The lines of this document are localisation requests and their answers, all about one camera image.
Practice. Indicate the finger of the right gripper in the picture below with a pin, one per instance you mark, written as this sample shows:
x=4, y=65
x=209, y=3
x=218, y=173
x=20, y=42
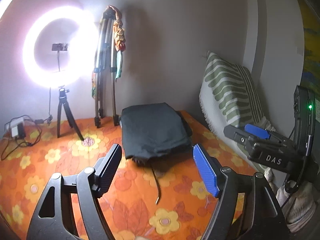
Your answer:
x=257, y=131

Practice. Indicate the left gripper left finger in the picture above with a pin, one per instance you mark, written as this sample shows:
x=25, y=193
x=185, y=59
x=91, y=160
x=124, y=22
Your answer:
x=53, y=217

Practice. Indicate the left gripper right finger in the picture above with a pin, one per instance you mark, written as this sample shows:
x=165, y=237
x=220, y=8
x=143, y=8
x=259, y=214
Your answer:
x=246, y=206

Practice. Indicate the dark green pants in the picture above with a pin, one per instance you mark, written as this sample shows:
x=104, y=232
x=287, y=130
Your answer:
x=152, y=132

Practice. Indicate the white gloved right hand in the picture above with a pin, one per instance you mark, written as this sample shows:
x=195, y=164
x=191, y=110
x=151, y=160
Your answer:
x=300, y=207

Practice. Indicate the green white striped pillow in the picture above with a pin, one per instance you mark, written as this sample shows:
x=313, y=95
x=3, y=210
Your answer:
x=228, y=96

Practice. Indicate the orange floral bedsheet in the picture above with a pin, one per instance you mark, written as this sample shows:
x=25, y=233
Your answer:
x=165, y=201

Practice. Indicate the small black tripod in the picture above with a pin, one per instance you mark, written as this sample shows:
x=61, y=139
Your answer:
x=63, y=104

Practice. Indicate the tall folded metal tripod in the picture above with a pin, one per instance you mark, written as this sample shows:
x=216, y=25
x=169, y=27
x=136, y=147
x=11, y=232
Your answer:
x=102, y=62

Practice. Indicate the colourful scarf on tripod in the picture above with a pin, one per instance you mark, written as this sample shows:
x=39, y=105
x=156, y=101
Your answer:
x=119, y=40

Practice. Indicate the black camera box green led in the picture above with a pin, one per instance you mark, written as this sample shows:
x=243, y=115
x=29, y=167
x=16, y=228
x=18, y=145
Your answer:
x=304, y=107

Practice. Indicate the bright ring light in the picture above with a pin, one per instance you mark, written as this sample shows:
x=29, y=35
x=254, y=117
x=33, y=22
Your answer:
x=75, y=58

